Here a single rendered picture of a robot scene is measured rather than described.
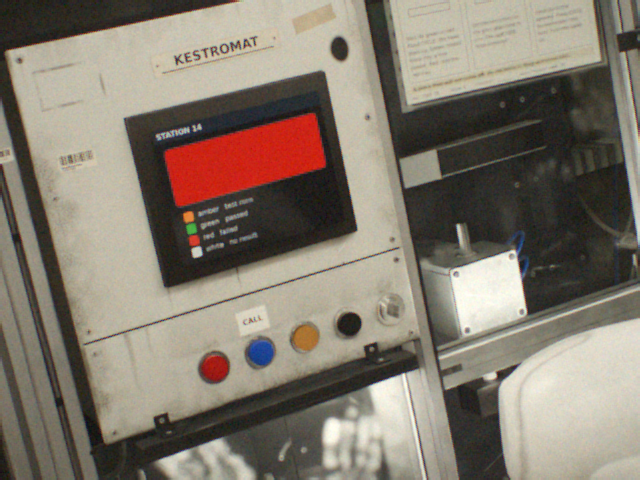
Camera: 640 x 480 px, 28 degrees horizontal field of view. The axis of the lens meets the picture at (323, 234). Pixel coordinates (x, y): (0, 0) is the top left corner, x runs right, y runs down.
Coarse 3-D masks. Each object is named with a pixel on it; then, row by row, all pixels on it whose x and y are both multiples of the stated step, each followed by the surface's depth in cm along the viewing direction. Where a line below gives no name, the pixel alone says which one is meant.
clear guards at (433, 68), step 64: (384, 0) 156; (448, 0) 159; (512, 0) 163; (576, 0) 167; (384, 64) 157; (448, 64) 160; (512, 64) 164; (576, 64) 168; (448, 128) 161; (512, 128) 165; (576, 128) 169; (448, 192) 162; (512, 192) 166; (576, 192) 170; (448, 256) 163; (512, 256) 167; (576, 256) 171; (448, 320) 164; (512, 320) 168; (576, 320) 172; (384, 384) 161; (448, 384) 165; (128, 448) 148; (192, 448) 151; (256, 448) 155; (320, 448) 158; (384, 448) 162
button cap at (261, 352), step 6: (258, 342) 151; (264, 342) 152; (252, 348) 151; (258, 348) 151; (264, 348) 152; (270, 348) 152; (252, 354) 151; (258, 354) 151; (264, 354) 152; (270, 354) 152; (252, 360) 151; (258, 360) 151; (264, 360) 152; (270, 360) 152
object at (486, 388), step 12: (504, 372) 193; (468, 384) 191; (480, 384) 190; (492, 384) 189; (468, 396) 191; (480, 396) 188; (492, 396) 189; (468, 408) 192; (480, 408) 188; (492, 408) 189
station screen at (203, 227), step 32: (192, 128) 144; (224, 128) 146; (256, 128) 147; (320, 128) 150; (160, 160) 143; (256, 192) 148; (288, 192) 150; (320, 192) 151; (192, 224) 145; (224, 224) 147; (256, 224) 148; (288, 224) 150; (320, 224) 152; (192, 256) 145
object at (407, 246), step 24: (360, 0) 154; (624, 0) 170; (360, 24) 155; (624, 24) 171; (384, 120) 157; (384, 144) 158; (408, 240) 160; (408, 264) 161; (432, 360) 163; (432, 384) 164; (432, 456) 165
